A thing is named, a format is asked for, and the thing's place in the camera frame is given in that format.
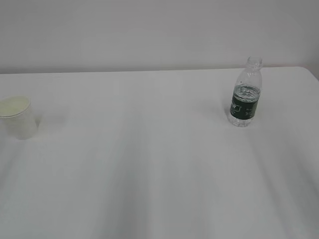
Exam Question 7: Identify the clear green-label water bottle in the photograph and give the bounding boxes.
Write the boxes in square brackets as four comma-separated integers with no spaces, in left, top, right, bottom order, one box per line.
[227,56,263,127]

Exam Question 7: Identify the white paper cup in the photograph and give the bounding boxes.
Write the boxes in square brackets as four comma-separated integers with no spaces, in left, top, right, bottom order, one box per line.
[0,96,37,140]

